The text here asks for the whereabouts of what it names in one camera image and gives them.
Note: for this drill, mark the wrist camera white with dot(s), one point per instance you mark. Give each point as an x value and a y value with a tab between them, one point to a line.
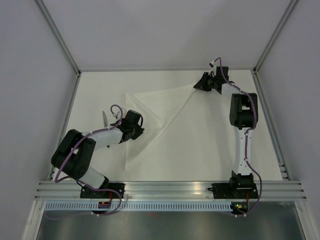
119	114
213	67

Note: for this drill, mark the aluminium front rail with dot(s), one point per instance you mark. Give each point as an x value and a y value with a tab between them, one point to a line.
282	190

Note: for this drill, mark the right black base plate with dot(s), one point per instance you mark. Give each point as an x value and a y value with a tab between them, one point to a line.
228	191

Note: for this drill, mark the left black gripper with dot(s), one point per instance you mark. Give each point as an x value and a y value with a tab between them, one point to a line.
139	132

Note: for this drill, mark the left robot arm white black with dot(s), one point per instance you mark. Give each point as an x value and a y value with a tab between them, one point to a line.
74	154

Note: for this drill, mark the aluminium rail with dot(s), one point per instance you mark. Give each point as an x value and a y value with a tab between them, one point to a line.
271	127
282	190
67	104

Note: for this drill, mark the white slotted cable duct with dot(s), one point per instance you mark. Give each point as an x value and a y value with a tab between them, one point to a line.
139	206

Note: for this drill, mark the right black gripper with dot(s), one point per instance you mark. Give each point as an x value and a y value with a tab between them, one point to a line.
201	85

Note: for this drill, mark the left side aluminium rail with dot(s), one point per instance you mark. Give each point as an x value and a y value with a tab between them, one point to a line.
67	104

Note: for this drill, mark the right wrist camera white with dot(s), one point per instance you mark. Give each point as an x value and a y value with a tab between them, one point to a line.
213	67

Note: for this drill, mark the white cloth napkin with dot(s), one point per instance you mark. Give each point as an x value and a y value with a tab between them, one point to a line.
158	109

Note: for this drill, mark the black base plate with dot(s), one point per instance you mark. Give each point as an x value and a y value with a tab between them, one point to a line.
228	191
111	190

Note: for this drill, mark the aluminium frame post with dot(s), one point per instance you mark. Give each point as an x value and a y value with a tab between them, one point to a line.
57	35
276	33

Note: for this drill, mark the right aluminium frame post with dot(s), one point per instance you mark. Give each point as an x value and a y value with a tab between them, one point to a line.
276	33

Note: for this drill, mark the silver table knife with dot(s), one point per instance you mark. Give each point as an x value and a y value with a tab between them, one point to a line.
104	134

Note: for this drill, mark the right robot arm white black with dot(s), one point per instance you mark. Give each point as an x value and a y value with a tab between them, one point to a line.
243	117

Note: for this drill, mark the right side aluminium rail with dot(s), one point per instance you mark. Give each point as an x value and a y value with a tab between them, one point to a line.
271	127

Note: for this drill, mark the left aluminium frame post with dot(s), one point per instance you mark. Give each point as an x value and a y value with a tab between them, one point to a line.
57	35

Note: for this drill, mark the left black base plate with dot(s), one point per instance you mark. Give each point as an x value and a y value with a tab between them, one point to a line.
111	190

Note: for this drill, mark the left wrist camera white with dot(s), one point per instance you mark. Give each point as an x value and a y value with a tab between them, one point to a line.
119	114

